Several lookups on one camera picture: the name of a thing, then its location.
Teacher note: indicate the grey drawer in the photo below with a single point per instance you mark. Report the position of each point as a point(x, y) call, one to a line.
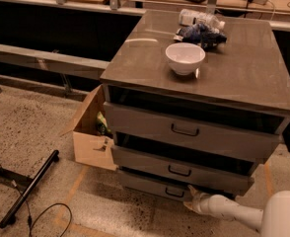
point(173, 169)
point(162, 186)
point(189, 133)

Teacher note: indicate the grey metal railing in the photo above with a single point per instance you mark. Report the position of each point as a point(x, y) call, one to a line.
point(53, 62)

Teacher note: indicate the grey drawer cabinet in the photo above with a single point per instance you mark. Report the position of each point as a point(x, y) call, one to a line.
point(242, 83)

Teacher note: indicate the grey middle drawer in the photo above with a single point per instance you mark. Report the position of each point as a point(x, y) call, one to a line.
point(173, 169)

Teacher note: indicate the blue crumpled chip bag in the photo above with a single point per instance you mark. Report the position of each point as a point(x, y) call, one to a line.
point(200, 34)

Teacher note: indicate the white bowl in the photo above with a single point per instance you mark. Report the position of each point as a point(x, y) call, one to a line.
point(184, 58)

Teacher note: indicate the black stand leg bar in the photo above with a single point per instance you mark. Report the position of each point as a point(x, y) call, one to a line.
point(10, 216)

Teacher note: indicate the grey bottom drawer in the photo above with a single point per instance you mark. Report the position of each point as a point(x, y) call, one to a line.
point(162, 186)

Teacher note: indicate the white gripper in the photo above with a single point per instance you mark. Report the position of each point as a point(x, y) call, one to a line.
point(206, 203)

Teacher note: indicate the grey top drawer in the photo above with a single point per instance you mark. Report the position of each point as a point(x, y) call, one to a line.
point(189, 133)

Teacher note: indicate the clear plastic bottle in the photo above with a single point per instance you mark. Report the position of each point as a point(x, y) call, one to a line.
point(190, 17)

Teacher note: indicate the cardboard box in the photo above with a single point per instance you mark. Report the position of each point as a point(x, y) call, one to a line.
point(90, 147)

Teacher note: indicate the green snack bag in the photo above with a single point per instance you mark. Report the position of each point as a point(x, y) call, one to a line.
point(102, 125)

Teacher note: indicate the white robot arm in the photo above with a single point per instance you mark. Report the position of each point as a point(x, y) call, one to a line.
point(272, 221)

